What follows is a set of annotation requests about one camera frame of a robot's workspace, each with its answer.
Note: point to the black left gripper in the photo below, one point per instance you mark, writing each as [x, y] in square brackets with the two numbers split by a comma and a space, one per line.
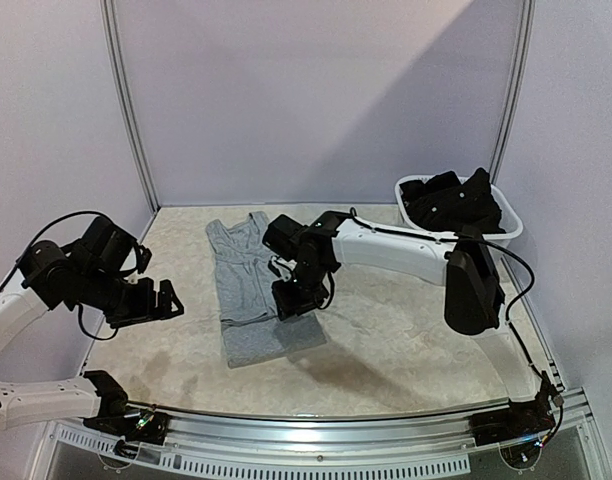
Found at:
[145, 308]

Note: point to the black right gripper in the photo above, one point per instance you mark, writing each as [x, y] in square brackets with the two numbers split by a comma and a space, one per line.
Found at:
[290, 304]

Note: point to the grey t-shirt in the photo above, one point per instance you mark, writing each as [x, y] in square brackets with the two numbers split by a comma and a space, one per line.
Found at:
[251, 330]

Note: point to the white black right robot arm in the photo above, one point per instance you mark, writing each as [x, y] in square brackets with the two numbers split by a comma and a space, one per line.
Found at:
[475, 304]

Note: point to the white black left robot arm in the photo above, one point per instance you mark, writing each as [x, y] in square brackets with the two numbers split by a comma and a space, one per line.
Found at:
[102, 270]

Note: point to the translucent white laundry basket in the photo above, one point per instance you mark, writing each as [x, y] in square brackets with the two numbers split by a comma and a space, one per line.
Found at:
[511, 222]

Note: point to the black garment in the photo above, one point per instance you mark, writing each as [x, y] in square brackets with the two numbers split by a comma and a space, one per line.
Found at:
[445, 203]

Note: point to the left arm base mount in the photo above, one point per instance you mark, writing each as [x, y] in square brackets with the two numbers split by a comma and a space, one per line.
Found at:
[132, 424]

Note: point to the aluminium front rail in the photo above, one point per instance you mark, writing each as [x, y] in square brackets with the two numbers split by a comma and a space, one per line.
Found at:
[433, 446]

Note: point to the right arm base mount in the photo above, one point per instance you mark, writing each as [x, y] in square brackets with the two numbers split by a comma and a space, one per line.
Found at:
[515, 421]

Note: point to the aluminium left corner post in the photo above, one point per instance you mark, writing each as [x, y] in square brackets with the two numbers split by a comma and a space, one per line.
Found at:
[110, 22]

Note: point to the aluminium corner post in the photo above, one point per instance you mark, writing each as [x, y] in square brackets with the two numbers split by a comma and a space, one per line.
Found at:
[110, 22]
[516, 75]

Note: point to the aluminium right corner post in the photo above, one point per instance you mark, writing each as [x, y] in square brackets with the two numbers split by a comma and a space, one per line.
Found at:
[516, 75]

